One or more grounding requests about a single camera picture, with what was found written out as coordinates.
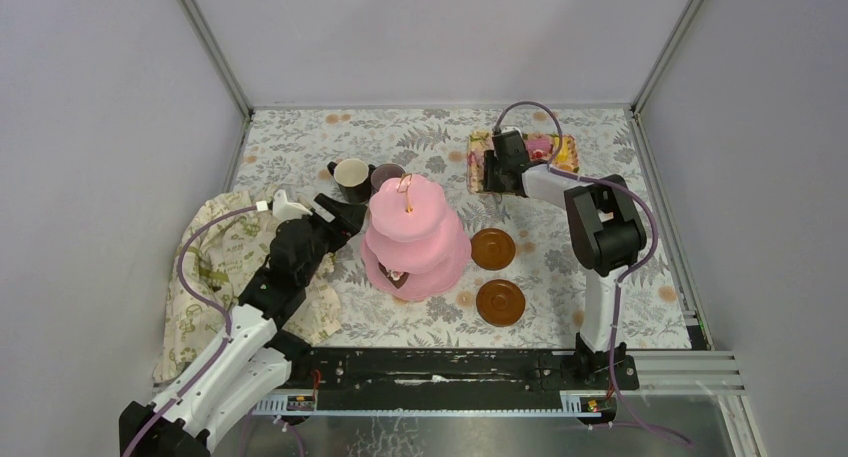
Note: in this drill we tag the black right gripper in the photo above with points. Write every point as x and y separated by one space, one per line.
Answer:
489 184

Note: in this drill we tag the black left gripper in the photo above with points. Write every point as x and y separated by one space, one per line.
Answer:
328 221

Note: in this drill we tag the yellow cake slice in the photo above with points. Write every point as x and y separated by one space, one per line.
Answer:
566 157

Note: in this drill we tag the chocolate cake slice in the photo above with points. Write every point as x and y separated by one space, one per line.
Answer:
396 278

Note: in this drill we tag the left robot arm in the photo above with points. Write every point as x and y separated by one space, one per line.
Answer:
253 353

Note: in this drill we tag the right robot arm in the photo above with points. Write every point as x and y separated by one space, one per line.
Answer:
606 235

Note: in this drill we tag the floral yellow tray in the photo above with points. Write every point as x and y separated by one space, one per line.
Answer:
481 141

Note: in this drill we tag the cream green patterned cloth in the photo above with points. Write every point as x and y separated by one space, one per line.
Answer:
218 265

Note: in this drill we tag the brown wooden saucer far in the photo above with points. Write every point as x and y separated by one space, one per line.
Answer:
492 249

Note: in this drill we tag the brown wooden saucer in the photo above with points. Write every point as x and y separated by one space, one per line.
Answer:
492 249
500 302

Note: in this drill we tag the black mug white inside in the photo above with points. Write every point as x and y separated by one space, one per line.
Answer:
353 179

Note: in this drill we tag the pink three-tier cake stand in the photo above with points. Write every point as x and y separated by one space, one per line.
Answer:
414 229

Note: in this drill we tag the dark purple cup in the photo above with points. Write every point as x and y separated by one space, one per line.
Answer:
384 172

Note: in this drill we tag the floral grey tablecloth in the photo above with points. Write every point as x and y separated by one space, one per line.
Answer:
292 147

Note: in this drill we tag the brown wooden saucer near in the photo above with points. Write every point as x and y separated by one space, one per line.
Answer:
500 302

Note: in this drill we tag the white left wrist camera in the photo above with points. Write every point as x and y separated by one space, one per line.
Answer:
284 208

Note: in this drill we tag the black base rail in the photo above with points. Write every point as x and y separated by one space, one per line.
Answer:
454 382

